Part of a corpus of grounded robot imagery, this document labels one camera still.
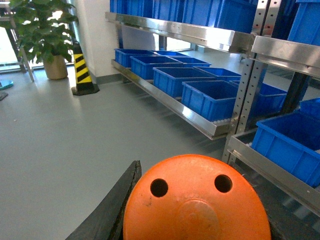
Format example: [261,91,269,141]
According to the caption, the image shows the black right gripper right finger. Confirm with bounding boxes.
[230,162,320,240]

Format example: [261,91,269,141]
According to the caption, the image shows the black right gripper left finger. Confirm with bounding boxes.
[67,160,142,240]

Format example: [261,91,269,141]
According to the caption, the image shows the orange cylindrical cap 4680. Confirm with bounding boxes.
[123,154,271,240]

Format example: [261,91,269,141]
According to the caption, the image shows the blue plastic bin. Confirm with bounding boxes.
[130,55,184,80]
[153,67,215,98]
[114,48,161,69]
[181,80,238,122]
[251,112,320,188]

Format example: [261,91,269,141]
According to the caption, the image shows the yellow black striped cone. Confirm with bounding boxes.
[71,41,100,96]

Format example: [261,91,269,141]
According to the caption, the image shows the potted green plant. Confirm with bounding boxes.
[9,0,78,80]

